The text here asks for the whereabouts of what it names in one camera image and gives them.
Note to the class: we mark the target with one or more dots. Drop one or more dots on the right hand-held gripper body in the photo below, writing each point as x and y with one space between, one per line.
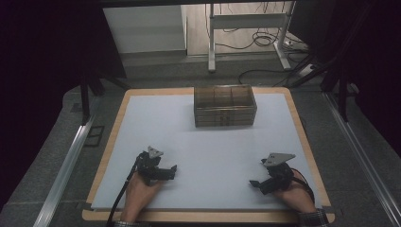
279 175

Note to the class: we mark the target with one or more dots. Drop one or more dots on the white board panel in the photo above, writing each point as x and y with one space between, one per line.
143 28

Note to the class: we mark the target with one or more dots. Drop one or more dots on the brown transparent drawer box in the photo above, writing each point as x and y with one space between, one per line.
224 105

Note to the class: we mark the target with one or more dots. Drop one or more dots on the aluminium rail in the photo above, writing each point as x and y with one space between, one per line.
63 170
365 157

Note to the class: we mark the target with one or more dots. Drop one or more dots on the person's right hand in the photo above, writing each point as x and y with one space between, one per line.
296 198

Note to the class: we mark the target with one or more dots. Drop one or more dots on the black tripod stand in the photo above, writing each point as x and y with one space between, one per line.
91 88

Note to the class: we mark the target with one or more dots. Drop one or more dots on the white power strip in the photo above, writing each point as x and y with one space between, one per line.
296 45

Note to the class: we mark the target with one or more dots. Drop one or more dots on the person's left hand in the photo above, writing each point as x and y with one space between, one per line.
138 195

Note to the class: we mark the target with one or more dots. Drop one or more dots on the black metal stand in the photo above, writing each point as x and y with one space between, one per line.
334 72

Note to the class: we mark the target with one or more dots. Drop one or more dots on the white table mat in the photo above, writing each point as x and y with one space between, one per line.
217 151

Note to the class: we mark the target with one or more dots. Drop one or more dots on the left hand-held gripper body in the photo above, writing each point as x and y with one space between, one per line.
148 164

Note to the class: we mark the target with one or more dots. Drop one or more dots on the dark square floor frame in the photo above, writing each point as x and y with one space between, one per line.
94 135

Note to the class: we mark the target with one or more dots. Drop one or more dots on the dark curtain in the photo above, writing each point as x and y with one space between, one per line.
47 63
372 63

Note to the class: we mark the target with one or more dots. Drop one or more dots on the white metal desk frame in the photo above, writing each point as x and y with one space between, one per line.
249 20

